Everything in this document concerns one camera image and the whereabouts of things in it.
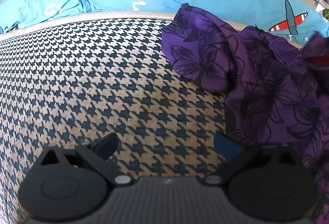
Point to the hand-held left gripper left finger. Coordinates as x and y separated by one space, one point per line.
106 145

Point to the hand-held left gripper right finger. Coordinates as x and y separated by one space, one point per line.
227 148

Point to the purple floral garment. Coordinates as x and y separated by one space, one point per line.
270 90

